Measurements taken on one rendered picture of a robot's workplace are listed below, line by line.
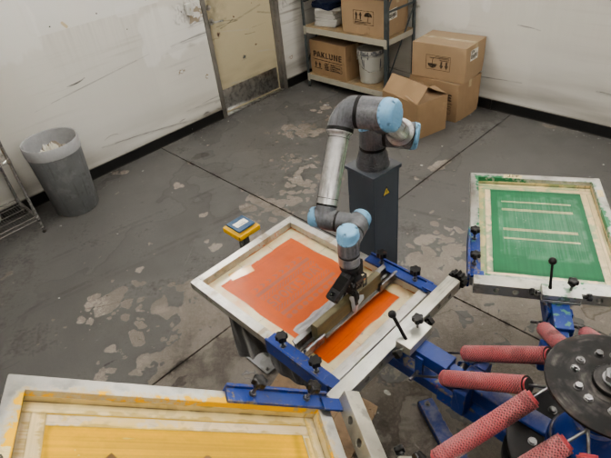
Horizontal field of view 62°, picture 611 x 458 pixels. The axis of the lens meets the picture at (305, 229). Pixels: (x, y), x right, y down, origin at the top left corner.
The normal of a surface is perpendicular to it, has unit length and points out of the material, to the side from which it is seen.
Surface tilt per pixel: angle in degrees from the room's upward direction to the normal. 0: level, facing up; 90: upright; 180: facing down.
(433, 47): 89
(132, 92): 90
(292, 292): 0
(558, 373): 0
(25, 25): 90
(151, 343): 0
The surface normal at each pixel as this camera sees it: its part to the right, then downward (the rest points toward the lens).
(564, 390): -0.10, -0.79
